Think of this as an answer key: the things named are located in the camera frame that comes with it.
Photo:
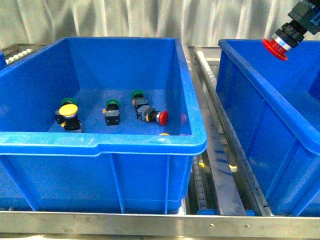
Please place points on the green push button right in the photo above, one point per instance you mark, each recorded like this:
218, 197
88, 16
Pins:
139, 99

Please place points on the green push button middle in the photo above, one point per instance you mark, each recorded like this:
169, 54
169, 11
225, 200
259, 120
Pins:
111, 112

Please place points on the yellow mushroom push button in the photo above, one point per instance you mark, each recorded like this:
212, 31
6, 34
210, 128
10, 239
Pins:
67, 117

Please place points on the green push button left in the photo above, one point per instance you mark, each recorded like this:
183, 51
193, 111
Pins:
69, 100

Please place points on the blue bin with buttons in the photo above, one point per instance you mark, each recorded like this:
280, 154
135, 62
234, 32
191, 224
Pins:
125, 168

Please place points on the empty blue plastic bin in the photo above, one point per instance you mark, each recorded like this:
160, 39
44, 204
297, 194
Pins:
274, 109

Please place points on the metal rack front rail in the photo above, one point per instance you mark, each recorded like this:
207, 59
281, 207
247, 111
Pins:
159, 225

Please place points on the white roller track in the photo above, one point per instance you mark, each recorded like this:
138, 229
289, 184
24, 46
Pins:
205, 66

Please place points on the red mushroom push button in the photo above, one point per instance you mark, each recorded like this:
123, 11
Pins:
305, 17

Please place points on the red push button in bin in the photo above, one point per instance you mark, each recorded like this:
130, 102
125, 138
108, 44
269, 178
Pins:
149, 114

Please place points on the green push button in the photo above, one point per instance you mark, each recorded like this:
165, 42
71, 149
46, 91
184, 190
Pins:
139, 99
111, 112
69, 100

